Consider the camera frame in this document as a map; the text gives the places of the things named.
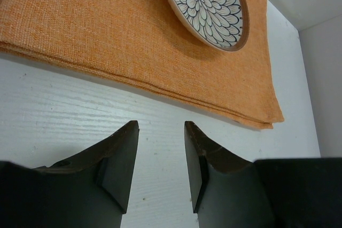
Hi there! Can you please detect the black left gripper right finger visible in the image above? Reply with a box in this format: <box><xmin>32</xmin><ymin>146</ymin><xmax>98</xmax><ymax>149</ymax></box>
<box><xmin>184</xmin><ymin>121</ymin><xmax>341</xmax><ymax>227</ymax></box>

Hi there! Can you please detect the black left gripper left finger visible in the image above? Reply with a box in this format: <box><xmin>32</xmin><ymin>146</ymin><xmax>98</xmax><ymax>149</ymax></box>
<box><xmin>1</xmin><ymin>121</ymin><xmax>139</xmax><ymax>227</ymax></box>

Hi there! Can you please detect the orange cloth placemat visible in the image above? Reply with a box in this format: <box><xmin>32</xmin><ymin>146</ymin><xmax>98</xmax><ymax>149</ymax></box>
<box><xmin>1</xmin><ymin>0</ymin><xmax>284</xmax><ymax>129</ymax></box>

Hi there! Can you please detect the patterned ceramic plate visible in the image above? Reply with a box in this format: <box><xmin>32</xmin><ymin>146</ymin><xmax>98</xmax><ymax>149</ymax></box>
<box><xmin>168</xmin><ymin>0</ymin><xmax>250</xmax><ymax>52</ymax></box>

